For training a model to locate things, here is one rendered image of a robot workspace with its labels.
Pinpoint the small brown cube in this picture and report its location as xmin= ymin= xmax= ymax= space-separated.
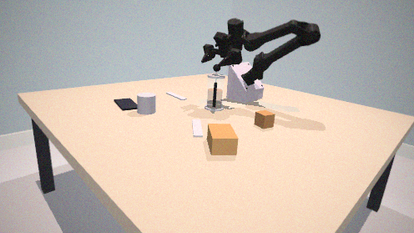
xmin=254 ymin=110 xmax=275 ymax=129

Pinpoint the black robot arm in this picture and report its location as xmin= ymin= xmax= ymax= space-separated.
xmin=213 ymin=18 xmax=321 ymax=86

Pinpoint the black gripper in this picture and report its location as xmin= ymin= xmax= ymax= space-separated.
xmin=201 ymin=40 xmax=242 ymax=67

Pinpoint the grey cylinder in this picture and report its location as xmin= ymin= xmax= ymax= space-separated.
xmin=137 ymin=93 xmax=156 ymax=114

